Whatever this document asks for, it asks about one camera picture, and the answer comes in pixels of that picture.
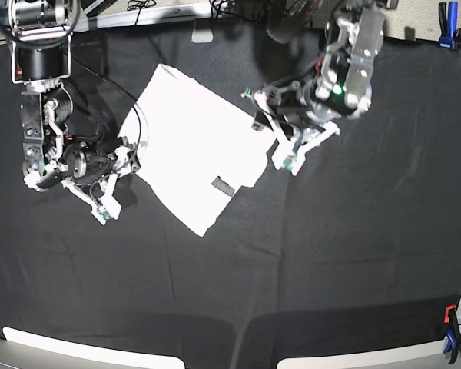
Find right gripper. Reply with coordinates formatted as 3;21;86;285
88;136;141;185

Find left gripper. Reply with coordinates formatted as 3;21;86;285
251;82;315;142

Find white printed t-shirt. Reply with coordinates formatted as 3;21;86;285
119;64;275;237

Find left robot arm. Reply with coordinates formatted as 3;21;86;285
244;1;397;142

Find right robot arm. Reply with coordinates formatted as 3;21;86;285
8;1;140;192

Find grey tape patch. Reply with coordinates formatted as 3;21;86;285
191;19;214;44

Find black table cloth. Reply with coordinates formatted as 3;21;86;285
0;38;461;368

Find blue clamp top right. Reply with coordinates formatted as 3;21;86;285
438;1;461;50

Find red blue clamp bottom right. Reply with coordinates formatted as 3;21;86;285
443;304;461;364

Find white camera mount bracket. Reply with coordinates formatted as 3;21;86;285
240;87;340;176

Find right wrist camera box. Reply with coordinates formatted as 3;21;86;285
91;196;121;225

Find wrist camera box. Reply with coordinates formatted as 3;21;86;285
271;147;306;176
91;196;121;225

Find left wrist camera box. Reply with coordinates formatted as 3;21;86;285
271;147;306;176

